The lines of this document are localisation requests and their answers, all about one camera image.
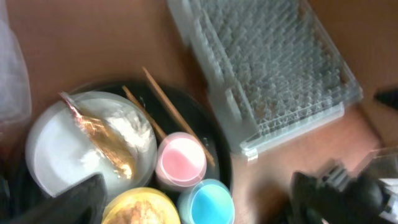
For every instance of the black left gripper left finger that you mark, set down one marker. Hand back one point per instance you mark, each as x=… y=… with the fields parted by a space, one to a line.
x=83 y=203

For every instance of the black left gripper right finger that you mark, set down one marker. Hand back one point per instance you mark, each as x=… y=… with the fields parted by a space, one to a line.
x=335 y=196

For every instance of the yellow bowl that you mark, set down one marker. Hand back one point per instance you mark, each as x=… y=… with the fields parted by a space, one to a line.
x=157 y=198

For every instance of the food scraps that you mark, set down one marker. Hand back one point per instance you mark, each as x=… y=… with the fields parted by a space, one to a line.
x=142 y=212

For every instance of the gold foil wrapper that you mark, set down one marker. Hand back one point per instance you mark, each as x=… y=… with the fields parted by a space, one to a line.
x=104 y=137

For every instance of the white napkin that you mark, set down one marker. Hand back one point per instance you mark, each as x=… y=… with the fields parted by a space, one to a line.
x=128 y=122

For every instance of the pink plastic cup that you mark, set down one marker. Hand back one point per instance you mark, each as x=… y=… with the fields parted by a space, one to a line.
x=181 y=161

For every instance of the blue plastic cup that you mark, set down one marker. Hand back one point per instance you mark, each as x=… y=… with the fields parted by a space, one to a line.
x=208 y=202

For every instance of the grey dishwasher rack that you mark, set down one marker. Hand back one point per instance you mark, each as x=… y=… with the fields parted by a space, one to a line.
x=272 y=70

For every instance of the white round plate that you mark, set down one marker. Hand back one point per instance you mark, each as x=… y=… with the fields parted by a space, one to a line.
x=59 y=155

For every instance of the lower wooden chopstick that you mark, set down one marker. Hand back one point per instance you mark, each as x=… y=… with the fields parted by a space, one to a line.
x=158 y=130

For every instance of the wooden chopstick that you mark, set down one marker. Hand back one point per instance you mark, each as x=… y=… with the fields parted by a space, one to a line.
x=158 y=130
x=175 y=114

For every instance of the clear plastic bin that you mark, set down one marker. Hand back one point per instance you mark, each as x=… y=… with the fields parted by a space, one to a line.
x=16 y=104

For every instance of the round black tray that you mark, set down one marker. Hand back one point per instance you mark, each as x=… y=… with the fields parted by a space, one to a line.
x=203 y=125

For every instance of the upper wooden chopstick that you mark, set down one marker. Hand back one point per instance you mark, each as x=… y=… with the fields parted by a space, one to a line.
x=175 y=114

